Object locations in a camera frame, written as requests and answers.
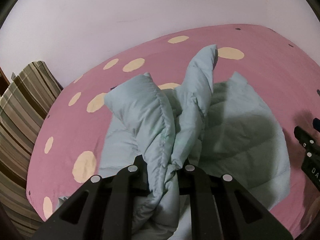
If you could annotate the striped brown curtain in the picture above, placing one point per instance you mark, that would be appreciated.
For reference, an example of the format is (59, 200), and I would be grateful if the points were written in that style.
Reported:
(24, 106)

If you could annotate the pink dotted bed sheet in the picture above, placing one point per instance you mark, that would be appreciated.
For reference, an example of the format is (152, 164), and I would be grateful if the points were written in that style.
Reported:
(285, 77)

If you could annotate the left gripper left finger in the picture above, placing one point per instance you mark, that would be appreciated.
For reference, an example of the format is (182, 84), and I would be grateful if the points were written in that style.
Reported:
(102, 208)

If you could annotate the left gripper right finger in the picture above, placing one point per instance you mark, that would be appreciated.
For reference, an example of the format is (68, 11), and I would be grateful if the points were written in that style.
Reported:
(221, 208)

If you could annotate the light blue puffer jacket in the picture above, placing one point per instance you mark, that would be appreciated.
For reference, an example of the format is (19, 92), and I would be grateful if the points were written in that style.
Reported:
(191, 124)

